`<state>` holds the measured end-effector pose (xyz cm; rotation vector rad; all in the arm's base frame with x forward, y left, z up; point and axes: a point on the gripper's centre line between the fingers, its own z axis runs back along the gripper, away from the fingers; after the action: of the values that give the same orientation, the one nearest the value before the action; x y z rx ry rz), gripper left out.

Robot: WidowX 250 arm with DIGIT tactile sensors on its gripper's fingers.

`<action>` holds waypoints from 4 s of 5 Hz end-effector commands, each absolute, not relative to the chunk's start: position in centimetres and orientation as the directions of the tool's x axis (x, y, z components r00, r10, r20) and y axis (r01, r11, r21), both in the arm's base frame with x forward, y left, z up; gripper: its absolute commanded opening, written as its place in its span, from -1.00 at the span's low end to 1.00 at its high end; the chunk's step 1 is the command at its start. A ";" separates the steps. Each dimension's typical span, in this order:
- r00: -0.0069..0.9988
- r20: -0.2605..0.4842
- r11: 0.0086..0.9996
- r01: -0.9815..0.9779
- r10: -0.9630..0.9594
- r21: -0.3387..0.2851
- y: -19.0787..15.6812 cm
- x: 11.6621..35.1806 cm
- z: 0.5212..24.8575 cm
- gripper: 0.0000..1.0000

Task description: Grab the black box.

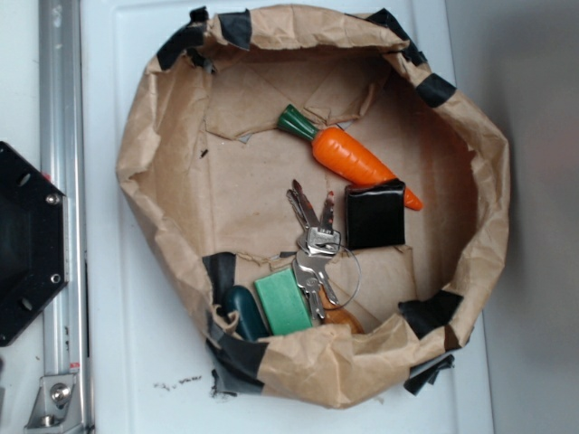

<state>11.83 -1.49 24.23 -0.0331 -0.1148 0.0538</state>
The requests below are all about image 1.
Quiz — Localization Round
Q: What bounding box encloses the black box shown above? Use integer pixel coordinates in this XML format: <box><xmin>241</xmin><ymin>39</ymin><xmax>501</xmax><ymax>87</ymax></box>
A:
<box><xmin>345</xmin><ymin>178</ymin><xmax>405</xmax><ymax>250</ymax></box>

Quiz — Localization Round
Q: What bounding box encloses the brown paper bag bin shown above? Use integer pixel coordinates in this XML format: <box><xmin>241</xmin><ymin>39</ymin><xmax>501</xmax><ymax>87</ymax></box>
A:
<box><xmin>116</xmin><ymin>5</ymin><xmax>510</xmax><ymax>408</ymax></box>

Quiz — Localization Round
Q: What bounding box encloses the silver key bunch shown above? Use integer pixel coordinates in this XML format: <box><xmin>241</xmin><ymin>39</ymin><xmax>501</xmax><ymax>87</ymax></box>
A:
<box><xmin>287</xmin><ymin>180</ymin><xmax>346</xmax><ymax>321</ymax></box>

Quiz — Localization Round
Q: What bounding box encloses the orange plastic toy carrot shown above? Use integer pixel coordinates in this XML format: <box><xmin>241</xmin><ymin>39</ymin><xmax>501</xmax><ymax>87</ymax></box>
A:
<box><xmin>277</xmin><ymin>105</ymin><xmax>397</xmax><ymax>186</ymax></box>

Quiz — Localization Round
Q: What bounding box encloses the green rectangular block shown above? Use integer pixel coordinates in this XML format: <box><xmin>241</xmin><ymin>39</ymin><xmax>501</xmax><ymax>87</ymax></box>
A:
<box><xmin>254</xmin><ymin>269</ymin><xmax>312</xmax><ymax>335</ymax></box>

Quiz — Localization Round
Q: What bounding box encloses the amber brown wooden object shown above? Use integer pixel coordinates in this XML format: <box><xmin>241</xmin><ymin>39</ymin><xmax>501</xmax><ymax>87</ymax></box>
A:
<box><xmin>318</xmin><ymin>288</ymin><xmax>365</xmax><ymax>335</ymax></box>

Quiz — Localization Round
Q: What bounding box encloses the dark teal rounded object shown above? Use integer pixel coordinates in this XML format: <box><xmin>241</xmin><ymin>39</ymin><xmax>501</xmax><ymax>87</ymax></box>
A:
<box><xmin>223</xmin><ymin>285</ymin><xmax>270</xmax><ymax>342</ymax></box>

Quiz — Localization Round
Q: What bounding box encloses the black hexagonal base plate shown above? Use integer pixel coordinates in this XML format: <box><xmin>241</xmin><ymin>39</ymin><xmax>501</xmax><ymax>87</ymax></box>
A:
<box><xmin>1</xmin><ymin>142</ymin><xmax>67</xmax><ymax>347</ymax></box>

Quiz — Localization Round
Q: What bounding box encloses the aluminium extrusion rail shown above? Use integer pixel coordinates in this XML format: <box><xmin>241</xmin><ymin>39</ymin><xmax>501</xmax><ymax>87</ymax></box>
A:
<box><xmin>39</xmin><ymin>1</ymin><xmax>94</xmax><ymax>433</ymax></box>

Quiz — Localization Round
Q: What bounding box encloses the metal corner bracket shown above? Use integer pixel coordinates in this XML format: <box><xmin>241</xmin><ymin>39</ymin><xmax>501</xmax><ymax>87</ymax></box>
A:
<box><xmin>24</xmin><ymin>373</ymin><xmax>81</xmax><ymax>433</ymax></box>

